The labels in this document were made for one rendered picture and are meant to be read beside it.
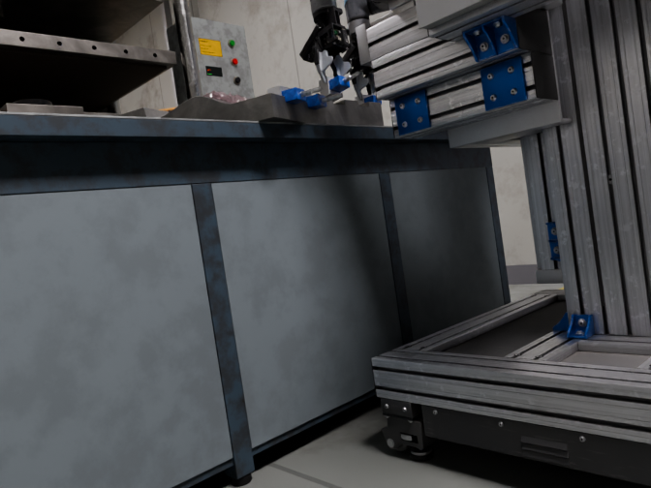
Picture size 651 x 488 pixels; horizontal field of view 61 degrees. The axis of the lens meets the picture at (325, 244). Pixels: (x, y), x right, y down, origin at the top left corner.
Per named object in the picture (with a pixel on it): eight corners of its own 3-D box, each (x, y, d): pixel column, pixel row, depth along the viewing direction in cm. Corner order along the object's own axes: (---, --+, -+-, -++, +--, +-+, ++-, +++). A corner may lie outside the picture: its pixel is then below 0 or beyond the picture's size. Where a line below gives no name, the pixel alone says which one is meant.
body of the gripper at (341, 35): (334, 41, 152) (327, 1, 154) (313, 55, 158) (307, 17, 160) (353, 48, 158) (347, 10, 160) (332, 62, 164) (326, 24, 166)
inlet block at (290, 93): (328, 101, 130) (325, 78, 130) (318, 98, 126) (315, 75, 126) (281, 113, 136) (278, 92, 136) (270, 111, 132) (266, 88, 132)
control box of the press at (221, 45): (297, 351, 250) (248, 23, 245) (244, 371, 228) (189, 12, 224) (266, 349, 265) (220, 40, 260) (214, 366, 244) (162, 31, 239)
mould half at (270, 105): (326, 127, 148) (321, 85, 148) (274, 116, 125) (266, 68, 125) (184, 161, 171) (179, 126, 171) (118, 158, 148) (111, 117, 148)
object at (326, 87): (366, 83, 152) (363, 65, 153) (354, 79, 149) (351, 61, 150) (333, 102, 161) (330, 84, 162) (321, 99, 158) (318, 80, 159)
